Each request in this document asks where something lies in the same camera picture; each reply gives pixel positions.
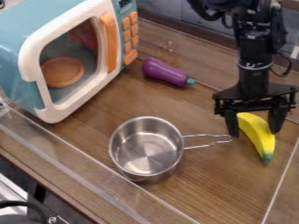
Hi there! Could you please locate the clear acrylic barrier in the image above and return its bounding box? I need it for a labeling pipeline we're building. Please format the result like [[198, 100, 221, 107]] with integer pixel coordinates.
[[0, 99, 201, 224], [262, 144, 299, 224]]

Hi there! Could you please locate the yellow toy banana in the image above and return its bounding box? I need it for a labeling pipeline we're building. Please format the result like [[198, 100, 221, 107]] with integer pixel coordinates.
[[238, 113, 277, 165]]

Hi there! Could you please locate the orange microwave turntable plate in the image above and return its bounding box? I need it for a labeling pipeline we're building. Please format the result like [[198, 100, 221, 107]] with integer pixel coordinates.
[[42, 56, 84, 88]]

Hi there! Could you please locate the blue white toy microwave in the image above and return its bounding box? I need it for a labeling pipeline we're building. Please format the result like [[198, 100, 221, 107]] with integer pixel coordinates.
[[0, 0, 139, 123]]

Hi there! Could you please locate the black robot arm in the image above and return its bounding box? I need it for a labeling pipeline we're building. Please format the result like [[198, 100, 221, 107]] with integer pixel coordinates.
[[187, 0, 299, 137]]

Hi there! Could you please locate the clear acrylic right barrier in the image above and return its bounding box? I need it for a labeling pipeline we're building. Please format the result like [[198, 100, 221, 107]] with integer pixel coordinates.
[[262, 144, 299, 224]]

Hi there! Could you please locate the silver metal pot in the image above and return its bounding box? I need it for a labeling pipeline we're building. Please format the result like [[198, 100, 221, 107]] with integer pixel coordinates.
[[108, 116, 233, 184]]

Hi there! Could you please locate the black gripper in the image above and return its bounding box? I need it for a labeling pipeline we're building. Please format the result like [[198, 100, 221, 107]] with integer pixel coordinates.
[[213, 60, 299, 137]]

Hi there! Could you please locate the purple toy eggplant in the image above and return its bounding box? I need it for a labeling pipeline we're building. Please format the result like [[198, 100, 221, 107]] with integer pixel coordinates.
[[142, 57, 195, 87]]

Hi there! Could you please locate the clear acrylic front barrier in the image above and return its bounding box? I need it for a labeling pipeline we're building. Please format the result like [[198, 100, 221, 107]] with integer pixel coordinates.
[[0, 99, 201, 224]]

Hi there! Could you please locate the black cable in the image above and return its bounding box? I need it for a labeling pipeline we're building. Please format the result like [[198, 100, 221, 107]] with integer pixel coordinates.
[[0, 199, 51, 224]]

